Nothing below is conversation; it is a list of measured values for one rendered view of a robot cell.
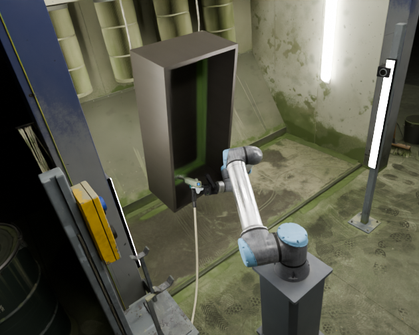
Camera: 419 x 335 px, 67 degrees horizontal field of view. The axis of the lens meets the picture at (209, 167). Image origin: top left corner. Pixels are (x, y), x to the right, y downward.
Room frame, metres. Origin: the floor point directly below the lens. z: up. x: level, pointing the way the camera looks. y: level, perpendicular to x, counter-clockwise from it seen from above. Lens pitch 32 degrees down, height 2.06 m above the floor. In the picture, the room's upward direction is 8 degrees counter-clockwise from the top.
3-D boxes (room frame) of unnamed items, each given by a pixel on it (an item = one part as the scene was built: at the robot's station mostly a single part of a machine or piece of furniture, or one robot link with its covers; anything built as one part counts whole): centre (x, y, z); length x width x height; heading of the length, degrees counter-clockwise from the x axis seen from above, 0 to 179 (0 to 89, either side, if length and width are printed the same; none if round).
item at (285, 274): (1.15, -0.37, 0.69); 0.19 x 0.19 x 0.10
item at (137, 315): (0.84, 0.31, 0.78); 0.31 x 0.23 x 0.01; 33
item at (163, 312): (0.85, 0.30, 0.95); 0.26 x 0.15 x 0.32; 33
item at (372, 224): (2.04, -1.29, 0.01); 0.20 x 0.20 x 0.01; 33
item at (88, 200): (0.79, 0.38, 1.42); 0.12 x 0.06 x 0.26; 33
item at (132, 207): (3.09, 0.05, 0.11); 2.70 x 0.02 x 0.13; 123
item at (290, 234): (1.15, -0.36, 0.83); 0.17 x 0.15 x 0.18; 93
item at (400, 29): (2.04, -1.29, 0.82); 0.05 x 0.05 x 1.64; 33
